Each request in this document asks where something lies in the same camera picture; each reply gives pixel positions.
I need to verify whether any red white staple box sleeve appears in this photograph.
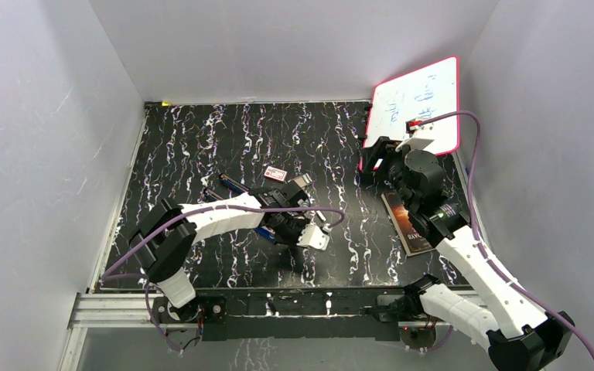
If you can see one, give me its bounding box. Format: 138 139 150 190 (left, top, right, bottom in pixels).
263 166 288 183

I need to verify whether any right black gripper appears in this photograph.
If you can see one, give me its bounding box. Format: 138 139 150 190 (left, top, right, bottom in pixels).
360 136 422 211

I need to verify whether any staple box tray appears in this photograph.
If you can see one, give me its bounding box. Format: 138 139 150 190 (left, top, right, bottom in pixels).
292 174 313 189

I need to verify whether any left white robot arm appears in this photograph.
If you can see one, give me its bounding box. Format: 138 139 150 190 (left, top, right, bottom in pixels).
128 182 329 322

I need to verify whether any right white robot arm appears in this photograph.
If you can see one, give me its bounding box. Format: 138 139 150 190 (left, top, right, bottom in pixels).
362 137 572 370

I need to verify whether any blue stapler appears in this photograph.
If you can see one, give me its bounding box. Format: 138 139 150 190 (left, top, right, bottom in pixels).
202 187 227 203
219 173 251 194

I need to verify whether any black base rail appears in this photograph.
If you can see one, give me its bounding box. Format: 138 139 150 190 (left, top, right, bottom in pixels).
151 286 457 343

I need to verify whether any pink framed whiteboard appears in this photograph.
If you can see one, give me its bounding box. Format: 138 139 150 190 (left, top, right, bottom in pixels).
362 56 460 155

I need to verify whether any dark brown book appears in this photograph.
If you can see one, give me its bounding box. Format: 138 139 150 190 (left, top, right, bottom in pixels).
381 192 433 257

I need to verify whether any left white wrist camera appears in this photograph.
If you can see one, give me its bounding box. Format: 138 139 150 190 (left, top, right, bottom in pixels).
296 223 331 251

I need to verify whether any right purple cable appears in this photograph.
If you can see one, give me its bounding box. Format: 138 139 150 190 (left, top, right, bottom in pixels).
407 111 594 371

